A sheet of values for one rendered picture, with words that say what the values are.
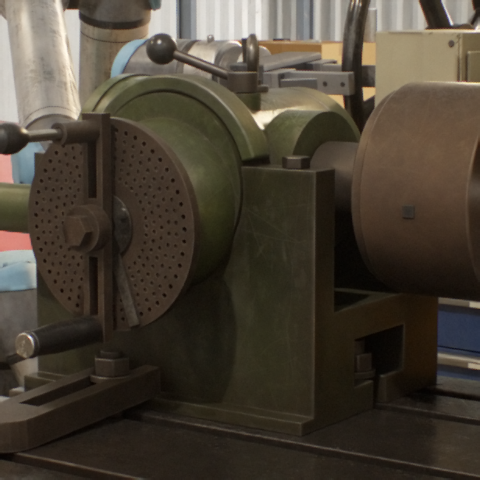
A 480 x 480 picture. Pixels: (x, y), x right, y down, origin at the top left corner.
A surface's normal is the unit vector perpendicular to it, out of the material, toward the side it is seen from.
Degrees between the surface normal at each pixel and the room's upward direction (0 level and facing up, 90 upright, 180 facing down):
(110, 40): 111
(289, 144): 53
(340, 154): 41
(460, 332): 90
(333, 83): 95
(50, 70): 27
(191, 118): 90
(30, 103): 47
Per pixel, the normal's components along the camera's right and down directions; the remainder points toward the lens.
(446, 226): -0.57, 0.28
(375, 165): -0.55, -0.18
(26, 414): -0.04, -0.98
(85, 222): 0.71, -0.43
